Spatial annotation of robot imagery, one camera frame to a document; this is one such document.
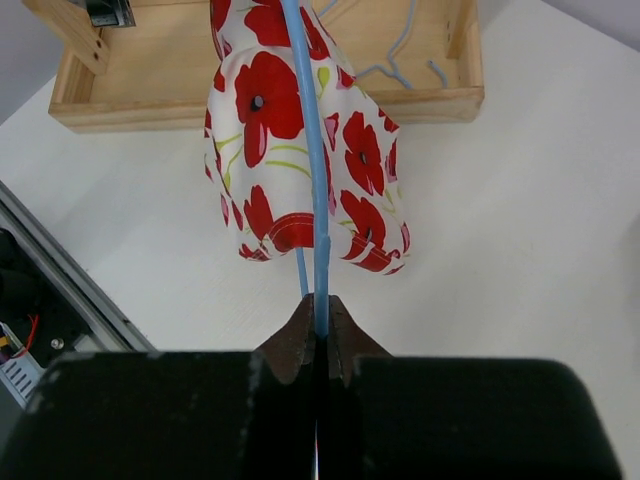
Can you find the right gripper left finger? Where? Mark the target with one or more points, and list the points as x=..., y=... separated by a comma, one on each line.
x=173, y=415

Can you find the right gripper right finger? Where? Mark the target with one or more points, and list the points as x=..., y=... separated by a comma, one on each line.
x=393, y=417

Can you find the blue wire hanger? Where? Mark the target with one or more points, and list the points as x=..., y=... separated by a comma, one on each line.
x=392, y=44
x=311, y=116

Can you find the red poppy print skirt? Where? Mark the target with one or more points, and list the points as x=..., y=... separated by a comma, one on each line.
x=257, y=153

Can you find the wooden clothes rack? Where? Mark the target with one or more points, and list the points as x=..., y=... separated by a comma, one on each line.
x=157, y=74

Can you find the aluminium mounting rail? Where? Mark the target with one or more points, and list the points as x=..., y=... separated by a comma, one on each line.
x=109, y=328

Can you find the white slotted cable duct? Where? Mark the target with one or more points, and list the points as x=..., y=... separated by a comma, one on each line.
x=20, y=377

